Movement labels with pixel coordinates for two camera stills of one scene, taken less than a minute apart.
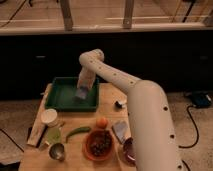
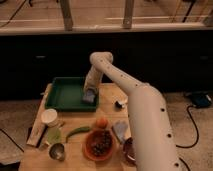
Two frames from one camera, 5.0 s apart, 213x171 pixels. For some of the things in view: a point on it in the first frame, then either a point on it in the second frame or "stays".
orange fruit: [102, 123] stays
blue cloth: [81, 92] → [90, 97]
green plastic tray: [62, 90] stays
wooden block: [38, 125] stays
